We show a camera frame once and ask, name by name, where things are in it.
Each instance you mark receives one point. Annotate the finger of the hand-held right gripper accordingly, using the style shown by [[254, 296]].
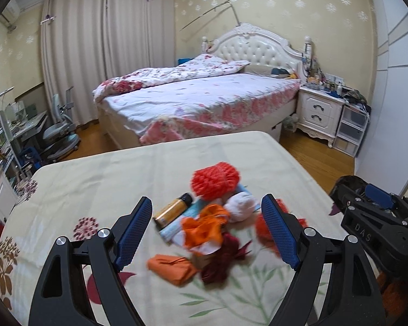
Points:
[[377, 193]]

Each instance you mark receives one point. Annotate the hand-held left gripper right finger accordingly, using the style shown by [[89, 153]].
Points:
[[278, 231]]

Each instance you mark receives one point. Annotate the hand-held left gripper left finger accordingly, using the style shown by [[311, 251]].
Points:
[[132, 231]]

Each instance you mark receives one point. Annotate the red-orange cloth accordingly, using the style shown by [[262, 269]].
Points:
[[263, 227]]

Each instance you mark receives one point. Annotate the brown bottle with black cap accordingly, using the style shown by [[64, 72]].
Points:
[[171, 212]]

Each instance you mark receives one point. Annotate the white sock ball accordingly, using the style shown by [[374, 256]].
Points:
[[239, 207]]

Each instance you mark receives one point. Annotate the orange folded pouch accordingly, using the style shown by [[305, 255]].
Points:
[[170, 269]]

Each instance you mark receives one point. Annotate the dark red cloth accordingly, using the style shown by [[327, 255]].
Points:
[[224, 254]]

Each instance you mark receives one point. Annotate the cream floral tablecloth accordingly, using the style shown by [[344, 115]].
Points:
[[88, 180]]

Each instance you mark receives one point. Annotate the plastic drawer unit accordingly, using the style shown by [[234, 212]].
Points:
[[352, 127]]

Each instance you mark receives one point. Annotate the orange crumpled cloth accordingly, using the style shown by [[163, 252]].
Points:
[[204, 225]]

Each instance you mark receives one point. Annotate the red knitted ball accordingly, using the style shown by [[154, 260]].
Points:
[[214, 180]]

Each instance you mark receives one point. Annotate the white nightstand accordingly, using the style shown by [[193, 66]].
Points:
[[318, 110]]

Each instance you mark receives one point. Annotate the small waste bin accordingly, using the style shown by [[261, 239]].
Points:
[[289, 124]]

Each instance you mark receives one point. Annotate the grey desk chair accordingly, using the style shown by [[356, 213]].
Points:
[[59, 132]]

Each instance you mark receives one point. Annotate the bottles on nightstand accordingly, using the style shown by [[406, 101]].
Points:
[[323, 79]]

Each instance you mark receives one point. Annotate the white low cabinet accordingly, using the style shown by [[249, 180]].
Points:
[[1, 197]]

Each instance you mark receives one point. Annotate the white wardrobe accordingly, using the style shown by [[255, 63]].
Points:
[[391, 57]]

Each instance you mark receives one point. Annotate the bed with floral sheet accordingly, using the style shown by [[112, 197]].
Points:
[[207, 105]]

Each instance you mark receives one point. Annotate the grey study desk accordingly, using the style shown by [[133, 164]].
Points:
[[27, 124]]

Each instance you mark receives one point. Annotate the floral duvet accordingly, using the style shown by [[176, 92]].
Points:
[[163, 76]]

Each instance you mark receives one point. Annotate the beige pillow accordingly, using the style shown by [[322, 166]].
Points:
[[260, 69]]

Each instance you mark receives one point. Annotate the beige curtain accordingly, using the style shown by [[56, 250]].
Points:
[[102, 47]]

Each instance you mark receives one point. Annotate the white tufted headboard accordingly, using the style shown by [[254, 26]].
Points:
[[255, 46]]

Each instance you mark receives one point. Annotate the white air conditioner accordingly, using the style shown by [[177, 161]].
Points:
[[10, 15]]

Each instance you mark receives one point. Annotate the metal rod on wall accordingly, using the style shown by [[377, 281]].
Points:
[[209, 13]]

